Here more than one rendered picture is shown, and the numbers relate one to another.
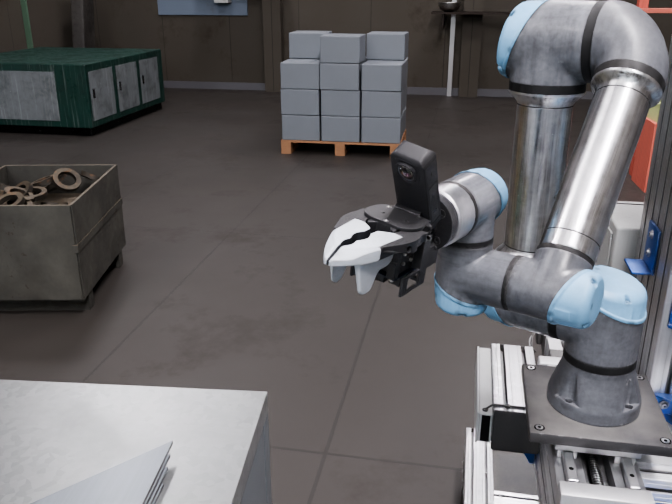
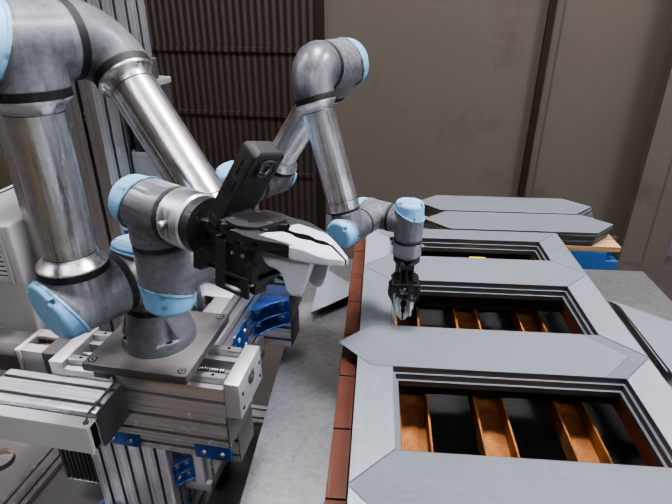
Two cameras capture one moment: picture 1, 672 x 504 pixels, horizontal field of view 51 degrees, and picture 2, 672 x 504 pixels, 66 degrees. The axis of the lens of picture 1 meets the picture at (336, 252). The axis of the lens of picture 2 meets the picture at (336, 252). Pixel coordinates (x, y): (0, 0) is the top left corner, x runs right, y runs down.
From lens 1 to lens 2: 80 cm
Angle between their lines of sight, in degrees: 81
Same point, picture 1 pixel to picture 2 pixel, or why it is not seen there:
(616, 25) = (101, 21)
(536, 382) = (117, 360)
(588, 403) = (183, 331)
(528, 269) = not seen: hidden behind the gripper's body
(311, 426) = not seen: outside the picture
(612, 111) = (158, 95)
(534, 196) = (77, 201)
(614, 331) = not seen: hidden behind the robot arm
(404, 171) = (269, 168)
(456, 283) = (188, 280)
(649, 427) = (203, 319)
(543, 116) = (59, 121)
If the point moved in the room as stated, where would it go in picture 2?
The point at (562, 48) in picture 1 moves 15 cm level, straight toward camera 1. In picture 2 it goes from (64, 48) to (155, 51)
